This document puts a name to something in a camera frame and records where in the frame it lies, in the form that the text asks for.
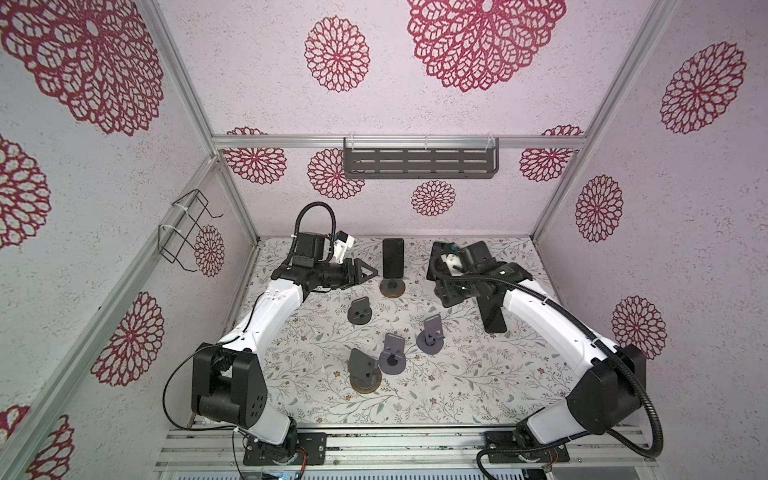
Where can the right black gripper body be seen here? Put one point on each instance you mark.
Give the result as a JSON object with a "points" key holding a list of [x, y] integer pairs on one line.
{"points": [[455, 290]]}

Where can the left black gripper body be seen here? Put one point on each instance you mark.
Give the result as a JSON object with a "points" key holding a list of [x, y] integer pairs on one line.
{"points": [[336, 275]]}

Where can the black phone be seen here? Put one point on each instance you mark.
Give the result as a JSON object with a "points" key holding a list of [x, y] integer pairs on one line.
{"points": [[491, 314], [393, 250], [437, 267]]}

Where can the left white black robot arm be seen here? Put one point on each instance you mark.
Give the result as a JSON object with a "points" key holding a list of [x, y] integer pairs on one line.
{"points": [[228, 384]]}

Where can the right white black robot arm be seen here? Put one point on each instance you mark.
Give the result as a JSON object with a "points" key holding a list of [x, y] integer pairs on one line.
{"points": [[610, 378]]}

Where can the back wooden base stand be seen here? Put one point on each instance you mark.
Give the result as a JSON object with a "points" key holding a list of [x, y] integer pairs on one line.
{"points": [[392, 288]]}

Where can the dark left phone stand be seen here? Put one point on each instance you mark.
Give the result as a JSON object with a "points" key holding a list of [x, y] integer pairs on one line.
{"points": [[360, 311]]}

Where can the grey round right stand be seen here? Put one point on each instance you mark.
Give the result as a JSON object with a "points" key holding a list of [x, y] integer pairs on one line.
{"points": [[431, 339]]}

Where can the grey round phone stand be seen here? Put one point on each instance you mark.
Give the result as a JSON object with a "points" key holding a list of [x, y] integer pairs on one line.
{"points": [[392, 360]]}

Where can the wooden base phone stand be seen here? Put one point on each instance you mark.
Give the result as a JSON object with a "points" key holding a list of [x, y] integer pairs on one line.
{"points": [[364, 373]]}

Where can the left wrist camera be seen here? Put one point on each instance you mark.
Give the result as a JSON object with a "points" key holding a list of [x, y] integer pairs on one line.
{"points": [[342, 244]]}

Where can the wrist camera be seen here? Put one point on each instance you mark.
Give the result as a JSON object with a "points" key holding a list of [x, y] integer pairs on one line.
{"points": [[454, 262], [342, 244]]}

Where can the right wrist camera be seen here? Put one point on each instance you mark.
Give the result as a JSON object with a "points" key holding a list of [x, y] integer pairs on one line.
{"points": [[454, 262]]}

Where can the dark grey wall shelf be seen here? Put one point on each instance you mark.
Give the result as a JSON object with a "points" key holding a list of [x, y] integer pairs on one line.
{"points": [[420, 163]]}

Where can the black wire wall rack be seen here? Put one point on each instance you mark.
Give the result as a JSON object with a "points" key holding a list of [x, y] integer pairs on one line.
{"points": [[192, 242]]}

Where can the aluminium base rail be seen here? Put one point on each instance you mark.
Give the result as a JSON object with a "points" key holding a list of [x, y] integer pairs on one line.
{"points": [[385, 448]]}

